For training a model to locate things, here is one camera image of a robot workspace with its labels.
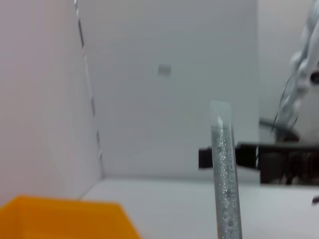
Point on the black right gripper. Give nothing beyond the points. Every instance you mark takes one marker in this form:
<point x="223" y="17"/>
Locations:
<point x="286" y="164"/>

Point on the grey pen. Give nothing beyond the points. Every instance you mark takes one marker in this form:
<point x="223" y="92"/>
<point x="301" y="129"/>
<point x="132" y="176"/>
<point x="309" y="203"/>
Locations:
<point x="225" y="174"/>

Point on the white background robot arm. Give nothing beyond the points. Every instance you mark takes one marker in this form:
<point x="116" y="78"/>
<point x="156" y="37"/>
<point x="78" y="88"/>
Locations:
<point x="306" y="57"/>

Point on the yellow plastic bin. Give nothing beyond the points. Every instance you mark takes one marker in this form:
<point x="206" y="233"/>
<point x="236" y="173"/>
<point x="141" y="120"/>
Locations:
<point x="62" y="219"/>

